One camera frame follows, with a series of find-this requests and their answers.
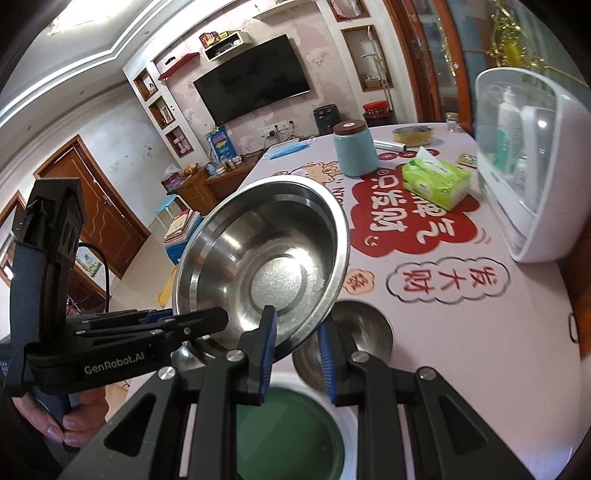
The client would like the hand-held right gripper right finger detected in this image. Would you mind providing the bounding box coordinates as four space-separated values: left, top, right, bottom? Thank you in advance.
318 323 527 480

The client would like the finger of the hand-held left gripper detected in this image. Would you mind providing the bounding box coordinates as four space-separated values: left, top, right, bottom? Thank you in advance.
78 309 182 331
76 307 230 352

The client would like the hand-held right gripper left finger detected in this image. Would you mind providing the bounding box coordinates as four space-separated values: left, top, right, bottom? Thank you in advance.
60 305 279 480

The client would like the large dull steel bowl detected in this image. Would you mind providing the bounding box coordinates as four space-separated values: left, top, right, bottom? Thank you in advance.
170 339 222 374

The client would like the pink steel-lined bowl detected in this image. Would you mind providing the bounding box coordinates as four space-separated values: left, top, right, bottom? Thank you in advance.
292 300 394 385

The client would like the shiny flat-rimmed steel basin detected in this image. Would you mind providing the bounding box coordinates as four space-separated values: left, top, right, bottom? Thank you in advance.
172 175 351 365

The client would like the green round plate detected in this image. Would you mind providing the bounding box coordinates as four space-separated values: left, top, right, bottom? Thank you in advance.
233 387 345 480

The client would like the person's left hand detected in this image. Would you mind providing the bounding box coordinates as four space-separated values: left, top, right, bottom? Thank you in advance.
11 387 110 452

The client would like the yellow stool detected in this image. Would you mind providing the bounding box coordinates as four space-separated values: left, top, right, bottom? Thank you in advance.
157 272 177 310

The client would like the stack of books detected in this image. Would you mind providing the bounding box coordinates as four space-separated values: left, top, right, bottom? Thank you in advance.
164 210 204 245

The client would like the brown wooden door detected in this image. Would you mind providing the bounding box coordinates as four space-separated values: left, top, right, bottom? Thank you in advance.
34 134 151 278

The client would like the pink printed tablecloth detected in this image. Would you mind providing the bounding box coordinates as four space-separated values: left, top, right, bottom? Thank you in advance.
178 122 583 480

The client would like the light blue stool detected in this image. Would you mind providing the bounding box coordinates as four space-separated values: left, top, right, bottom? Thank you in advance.
154 194 185 232

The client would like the low wooden cabinet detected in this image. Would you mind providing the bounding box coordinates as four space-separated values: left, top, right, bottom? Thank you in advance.
175 154 264 213

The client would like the blue printed box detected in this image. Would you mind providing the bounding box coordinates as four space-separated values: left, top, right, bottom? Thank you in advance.
205 126 236 160

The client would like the blue face mask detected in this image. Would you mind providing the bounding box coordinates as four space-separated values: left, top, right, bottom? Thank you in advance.
265 136 317 161

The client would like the green tissue pack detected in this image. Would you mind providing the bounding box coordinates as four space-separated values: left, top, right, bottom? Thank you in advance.
401 148 472 209

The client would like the teal canister with brown lid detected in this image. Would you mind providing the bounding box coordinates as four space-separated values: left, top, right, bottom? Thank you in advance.
332 119 378 177

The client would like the round metal tin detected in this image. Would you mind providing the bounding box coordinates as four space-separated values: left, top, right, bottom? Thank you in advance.
392 124 435 147

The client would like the red round drum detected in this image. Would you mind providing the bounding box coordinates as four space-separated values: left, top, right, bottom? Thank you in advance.
362 100 395 125

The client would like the black flat television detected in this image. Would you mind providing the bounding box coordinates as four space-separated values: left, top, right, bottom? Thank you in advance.
192 34 311 126

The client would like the white plastic storage box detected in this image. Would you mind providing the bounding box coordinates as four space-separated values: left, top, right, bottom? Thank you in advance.
475 67 591 264

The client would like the wooden glass-door cabinet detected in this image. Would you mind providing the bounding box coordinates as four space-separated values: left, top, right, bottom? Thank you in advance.
385 0 490 134

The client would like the gold tinsel garland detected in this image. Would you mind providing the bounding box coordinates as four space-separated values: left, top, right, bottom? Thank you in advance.
480 0 583 75

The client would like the wall poster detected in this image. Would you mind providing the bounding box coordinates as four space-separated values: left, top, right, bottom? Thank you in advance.
76 247 103 278

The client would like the red wall shelf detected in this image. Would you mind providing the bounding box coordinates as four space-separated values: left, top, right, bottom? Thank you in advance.
158 52 200 81

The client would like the white wall shelf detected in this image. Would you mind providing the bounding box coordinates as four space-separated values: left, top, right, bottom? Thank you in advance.
203 30 252 61

